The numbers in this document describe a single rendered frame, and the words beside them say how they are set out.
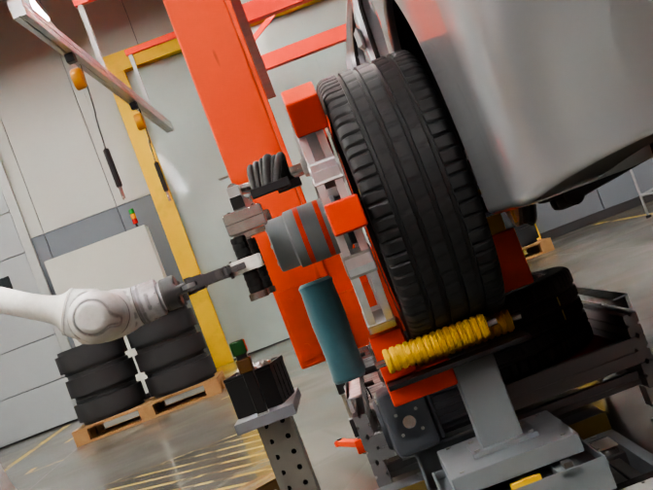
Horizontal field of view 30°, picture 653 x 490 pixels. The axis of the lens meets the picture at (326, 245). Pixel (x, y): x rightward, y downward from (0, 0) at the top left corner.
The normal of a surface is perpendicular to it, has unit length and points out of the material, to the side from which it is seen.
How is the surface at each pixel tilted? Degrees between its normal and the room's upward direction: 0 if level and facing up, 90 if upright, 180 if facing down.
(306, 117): 125
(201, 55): 90
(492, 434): 90
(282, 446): 90
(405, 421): 90
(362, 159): 73
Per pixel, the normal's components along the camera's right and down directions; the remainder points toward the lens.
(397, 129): -0.15, -0.39
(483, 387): -0.01, -0.01
